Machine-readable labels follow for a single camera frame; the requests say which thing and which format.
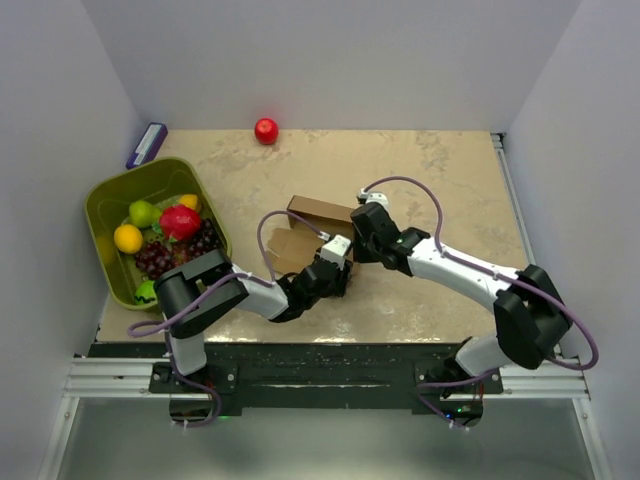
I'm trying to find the brown cardboard paper box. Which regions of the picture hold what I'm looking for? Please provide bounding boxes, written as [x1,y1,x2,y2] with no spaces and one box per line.
[266,195,354,275]

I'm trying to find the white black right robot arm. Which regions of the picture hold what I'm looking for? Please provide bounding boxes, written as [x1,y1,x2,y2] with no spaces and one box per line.
[350,202,572,383]

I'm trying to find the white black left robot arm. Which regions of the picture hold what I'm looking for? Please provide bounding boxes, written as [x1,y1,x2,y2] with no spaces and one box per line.
[154,247,353,376]

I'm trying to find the purple white small box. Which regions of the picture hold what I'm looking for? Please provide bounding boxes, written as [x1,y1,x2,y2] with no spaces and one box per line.
[125,122,168,170]

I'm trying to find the red apple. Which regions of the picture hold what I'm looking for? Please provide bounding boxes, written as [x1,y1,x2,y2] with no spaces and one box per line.
[254,118,279,145]

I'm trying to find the small orange fruit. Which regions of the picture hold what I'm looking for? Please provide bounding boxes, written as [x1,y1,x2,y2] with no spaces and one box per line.
[178,194,201,212]

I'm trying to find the red dragon fruit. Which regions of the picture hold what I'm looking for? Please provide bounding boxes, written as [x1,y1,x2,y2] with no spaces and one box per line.
[158,204,201,242]

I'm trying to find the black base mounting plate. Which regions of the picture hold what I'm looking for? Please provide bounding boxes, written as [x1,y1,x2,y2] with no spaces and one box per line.
[88,343,503,426]

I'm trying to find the dark purple grapes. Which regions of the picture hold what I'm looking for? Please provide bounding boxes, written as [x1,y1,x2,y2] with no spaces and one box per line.
[133,219,223,280]

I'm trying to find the green pear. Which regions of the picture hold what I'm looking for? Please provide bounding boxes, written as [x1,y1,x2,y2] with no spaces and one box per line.
[129,200,162,229]

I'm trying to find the yellow lemon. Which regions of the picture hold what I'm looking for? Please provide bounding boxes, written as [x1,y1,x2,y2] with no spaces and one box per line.
[113,224,144,255]

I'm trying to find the olive green plastic bin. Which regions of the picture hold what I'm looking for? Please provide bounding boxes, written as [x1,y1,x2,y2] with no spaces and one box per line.
[85,157,232,311]

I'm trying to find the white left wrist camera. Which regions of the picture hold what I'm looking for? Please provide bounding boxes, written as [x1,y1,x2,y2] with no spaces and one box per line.
[320,235,351,267]

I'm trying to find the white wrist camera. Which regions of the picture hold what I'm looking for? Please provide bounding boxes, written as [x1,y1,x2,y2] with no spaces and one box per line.
[357,189,389,209]
[320,235,351,267]

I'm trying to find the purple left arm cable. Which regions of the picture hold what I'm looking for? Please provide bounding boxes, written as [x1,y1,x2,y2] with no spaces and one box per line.
[128,209,331,431]

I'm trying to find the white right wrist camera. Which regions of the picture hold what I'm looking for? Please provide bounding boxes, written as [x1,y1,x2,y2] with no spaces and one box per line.
[357,189,389,209]

